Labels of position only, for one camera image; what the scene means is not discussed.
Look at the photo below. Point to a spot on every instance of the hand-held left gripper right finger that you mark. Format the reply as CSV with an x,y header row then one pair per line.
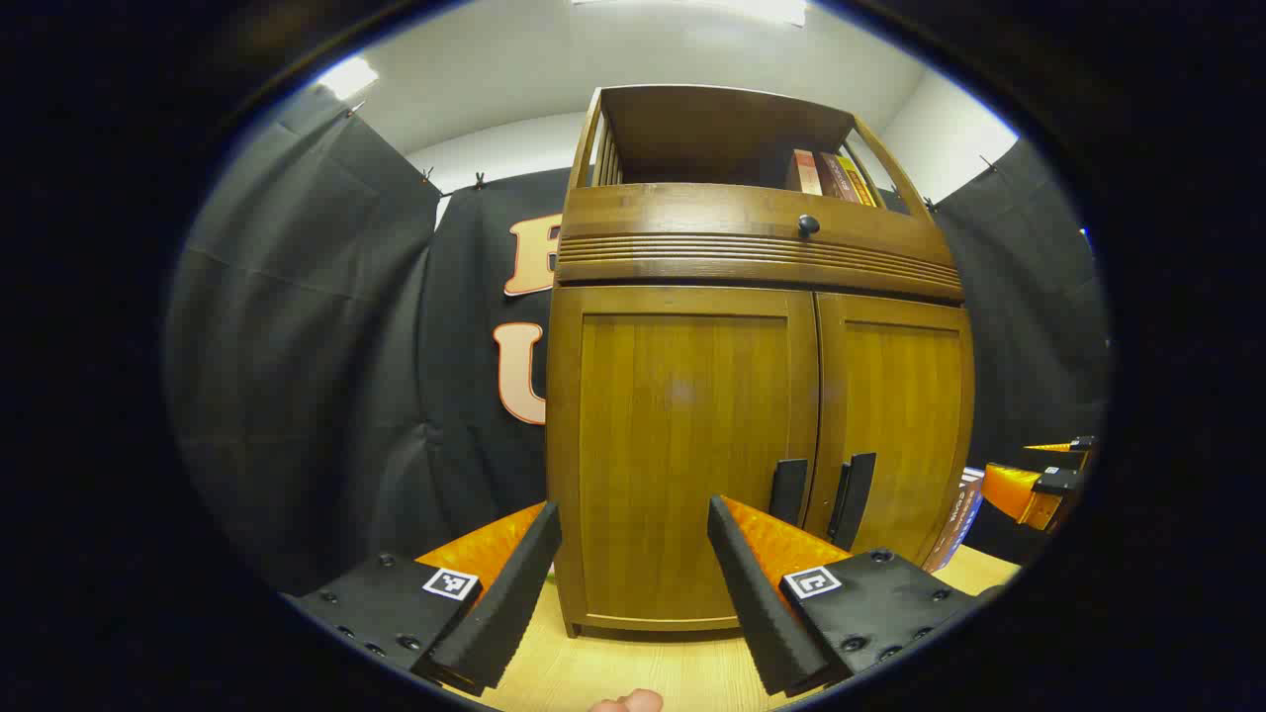
x,y
757,613

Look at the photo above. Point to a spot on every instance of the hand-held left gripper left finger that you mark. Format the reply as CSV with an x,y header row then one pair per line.
x,y
504,613

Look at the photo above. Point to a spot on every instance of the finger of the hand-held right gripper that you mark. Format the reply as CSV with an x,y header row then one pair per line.
x,y
1014,494
1063,455

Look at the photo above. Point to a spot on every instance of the wooden cabinet door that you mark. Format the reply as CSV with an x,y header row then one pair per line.
x,y
682,415
900,415

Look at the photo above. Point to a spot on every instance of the wooden double-door shoe cabinet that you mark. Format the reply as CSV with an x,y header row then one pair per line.
x,y
732,213

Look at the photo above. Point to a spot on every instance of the blue book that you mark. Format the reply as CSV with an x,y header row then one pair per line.
x,y
957,519

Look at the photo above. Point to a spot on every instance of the black round drawer knob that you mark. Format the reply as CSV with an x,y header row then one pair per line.
x,y
809,225

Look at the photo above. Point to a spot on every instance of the black backdrop cloth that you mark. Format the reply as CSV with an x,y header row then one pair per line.
x,y
297,346

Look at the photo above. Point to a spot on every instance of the yellow book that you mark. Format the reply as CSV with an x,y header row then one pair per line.
x,y
859,183

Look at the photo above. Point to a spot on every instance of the dark brown slim book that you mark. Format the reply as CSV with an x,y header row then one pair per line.
x,y
834,178

